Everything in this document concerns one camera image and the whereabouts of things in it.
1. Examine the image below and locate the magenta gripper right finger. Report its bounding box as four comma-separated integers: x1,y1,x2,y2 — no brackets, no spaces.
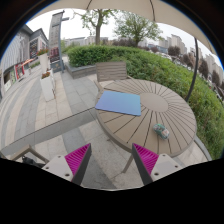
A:
132,143,182,185

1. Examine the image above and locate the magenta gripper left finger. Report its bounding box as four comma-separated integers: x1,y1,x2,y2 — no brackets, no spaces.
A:
43,144,92,185

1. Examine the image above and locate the patterned computer mouse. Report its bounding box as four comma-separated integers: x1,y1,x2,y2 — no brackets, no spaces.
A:
153,124,169,139

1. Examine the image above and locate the round slatted outdoor table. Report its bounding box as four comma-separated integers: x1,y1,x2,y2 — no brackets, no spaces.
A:
95,78,198,174

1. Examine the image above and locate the chair armrest lower left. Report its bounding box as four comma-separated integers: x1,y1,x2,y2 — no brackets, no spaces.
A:
10,145,49,167

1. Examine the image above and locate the green hedge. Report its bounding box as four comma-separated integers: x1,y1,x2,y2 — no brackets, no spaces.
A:
66,45,224,159

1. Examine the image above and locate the white planter box near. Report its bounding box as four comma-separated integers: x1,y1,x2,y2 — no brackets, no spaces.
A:
40,70,55,102

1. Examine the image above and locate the white planter box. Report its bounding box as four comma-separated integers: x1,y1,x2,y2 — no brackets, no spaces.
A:
40,70,55,102
37,48,49,73

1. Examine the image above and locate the slatted outdoor chair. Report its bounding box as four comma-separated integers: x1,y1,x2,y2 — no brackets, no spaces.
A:
95,61,128,91

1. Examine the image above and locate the white planter box far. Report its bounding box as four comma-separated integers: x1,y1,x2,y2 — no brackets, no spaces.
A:
37,48,49,73

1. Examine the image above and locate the dark umbrella pole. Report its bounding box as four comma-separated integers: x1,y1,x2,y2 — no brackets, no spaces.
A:
185,37,199,102

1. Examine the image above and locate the tall banner sign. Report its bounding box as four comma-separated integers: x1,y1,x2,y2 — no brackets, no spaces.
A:
49,11,68,73

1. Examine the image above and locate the beige patio umbrella canopy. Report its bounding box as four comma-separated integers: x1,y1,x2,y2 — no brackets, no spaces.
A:
31,0,216,54

